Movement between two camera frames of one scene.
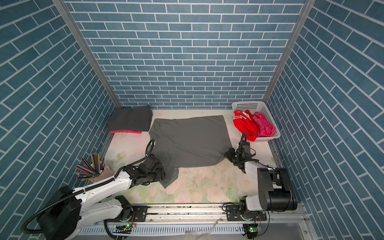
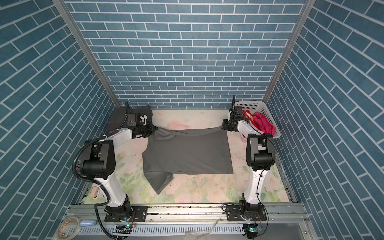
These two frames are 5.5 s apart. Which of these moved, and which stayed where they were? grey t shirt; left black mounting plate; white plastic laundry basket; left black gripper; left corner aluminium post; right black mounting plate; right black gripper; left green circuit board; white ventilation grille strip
Moved: left black gripper; grey t shirt; right black gripper
Stayed: right black mounting plate; white plastic laundry basket; white ventilation grille strip; left green circuit board; left corner aluminium post; left black mounting plate
